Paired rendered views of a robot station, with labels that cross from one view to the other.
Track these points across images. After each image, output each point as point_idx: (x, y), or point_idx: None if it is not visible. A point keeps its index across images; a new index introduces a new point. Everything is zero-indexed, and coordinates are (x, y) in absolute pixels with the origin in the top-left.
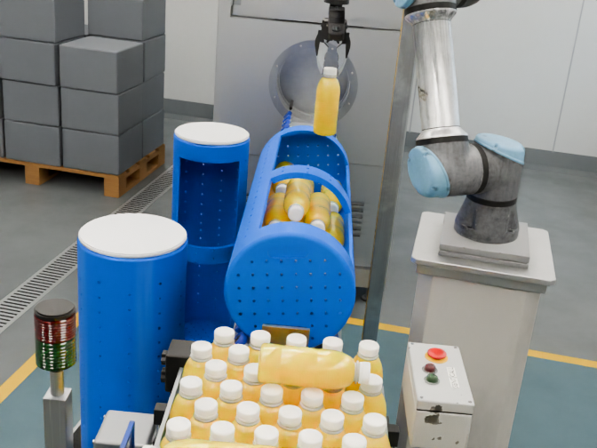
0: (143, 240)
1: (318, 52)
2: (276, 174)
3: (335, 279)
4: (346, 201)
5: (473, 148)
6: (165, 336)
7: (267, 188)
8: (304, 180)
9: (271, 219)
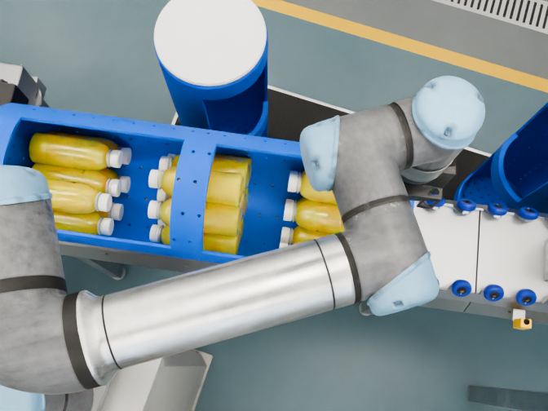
0: (189, 44)
1: None
2: (187, 145)
3: None
4: (170, 238)
5: None
6: (178, 109)
7: (151, 134)
8: (227, 191)
9: (174, 158)
